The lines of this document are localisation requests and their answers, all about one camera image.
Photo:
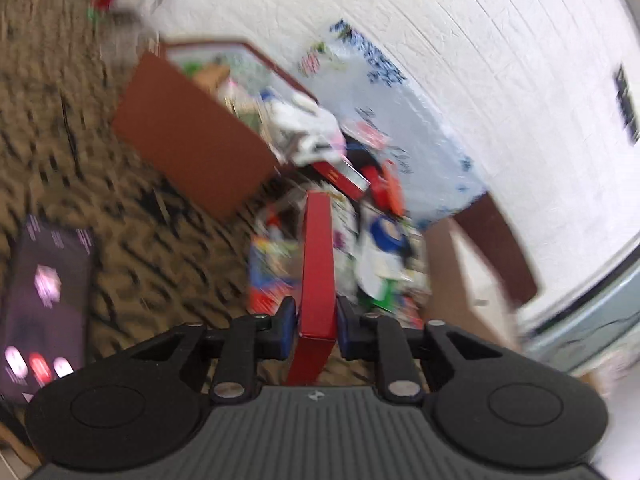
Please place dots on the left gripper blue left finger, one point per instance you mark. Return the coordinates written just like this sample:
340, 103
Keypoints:
276, 339

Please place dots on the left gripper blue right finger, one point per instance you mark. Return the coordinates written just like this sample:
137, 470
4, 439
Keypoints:
354, 337

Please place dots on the red box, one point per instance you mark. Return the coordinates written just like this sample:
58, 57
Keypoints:
317, 295

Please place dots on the blue masking tape roll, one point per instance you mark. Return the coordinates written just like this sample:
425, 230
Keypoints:
388, 235

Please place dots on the tan cardboard box white inside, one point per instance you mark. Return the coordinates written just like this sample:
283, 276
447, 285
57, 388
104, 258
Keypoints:
465, 290

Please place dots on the letter pattern table cloth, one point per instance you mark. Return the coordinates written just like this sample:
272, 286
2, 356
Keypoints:
162, 261

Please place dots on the orange plastic tool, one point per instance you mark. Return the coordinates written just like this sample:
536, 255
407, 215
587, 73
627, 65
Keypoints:
385, 188

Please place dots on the dark brown wooden board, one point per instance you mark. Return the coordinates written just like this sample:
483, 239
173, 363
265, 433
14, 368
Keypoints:
485, 225

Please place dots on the white glove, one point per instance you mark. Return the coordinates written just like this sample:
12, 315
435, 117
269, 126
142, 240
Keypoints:
302, 132

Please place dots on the reddish brown cardboard box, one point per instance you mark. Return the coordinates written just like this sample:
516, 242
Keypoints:
203, 149

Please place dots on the black smartphone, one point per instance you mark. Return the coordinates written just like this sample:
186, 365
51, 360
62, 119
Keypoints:
45, 307

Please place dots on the floral white plastic bag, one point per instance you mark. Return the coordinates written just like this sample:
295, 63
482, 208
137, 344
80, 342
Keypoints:
353, 79

